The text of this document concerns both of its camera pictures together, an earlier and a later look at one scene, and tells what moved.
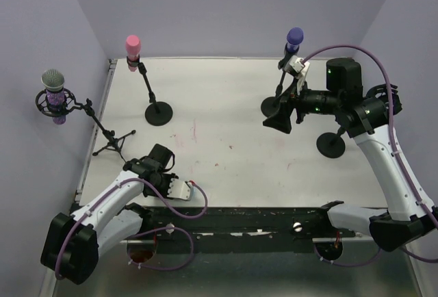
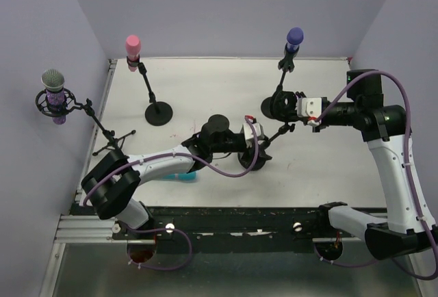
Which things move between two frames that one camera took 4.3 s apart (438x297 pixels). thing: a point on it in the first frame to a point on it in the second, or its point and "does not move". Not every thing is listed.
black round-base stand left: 157,113 does not move
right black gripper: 289,100 to 318,126
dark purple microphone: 294,37 does not move
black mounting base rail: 239,224 does not move
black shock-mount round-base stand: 332,145 to 282,107
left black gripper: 169,176 to 246,156
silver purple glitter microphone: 53,81 does not move
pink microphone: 133,44 does not move
